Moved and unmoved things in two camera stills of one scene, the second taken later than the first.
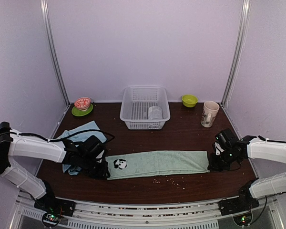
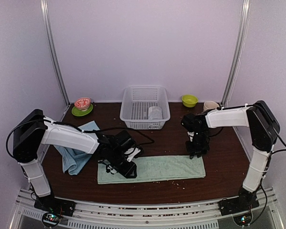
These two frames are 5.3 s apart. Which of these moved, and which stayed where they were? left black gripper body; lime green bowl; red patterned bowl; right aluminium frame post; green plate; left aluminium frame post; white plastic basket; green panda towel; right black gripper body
Moved: left black gripper body; green panda towel; right black gripper body
Stayed: red patterned bowl; right aluminium frame post; white plastic basket; lime green bowl; left aluminium frame post; green plate
